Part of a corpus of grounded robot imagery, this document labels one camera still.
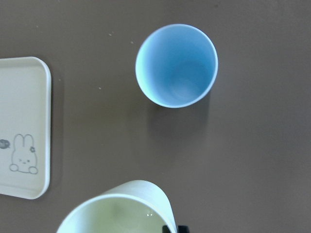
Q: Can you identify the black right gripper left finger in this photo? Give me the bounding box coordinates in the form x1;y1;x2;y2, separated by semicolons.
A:
162;225;171;233

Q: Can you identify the blue plastic cup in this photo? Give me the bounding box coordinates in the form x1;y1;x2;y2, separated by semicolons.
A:
135;24;218;108

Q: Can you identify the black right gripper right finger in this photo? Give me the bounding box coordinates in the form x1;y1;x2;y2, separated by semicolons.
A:
178;225;189;233

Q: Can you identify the cream bunny tray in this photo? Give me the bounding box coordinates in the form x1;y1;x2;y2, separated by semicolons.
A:
0;57;52;200

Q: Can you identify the white plastic cup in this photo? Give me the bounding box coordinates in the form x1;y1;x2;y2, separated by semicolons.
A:
57;180;178;233

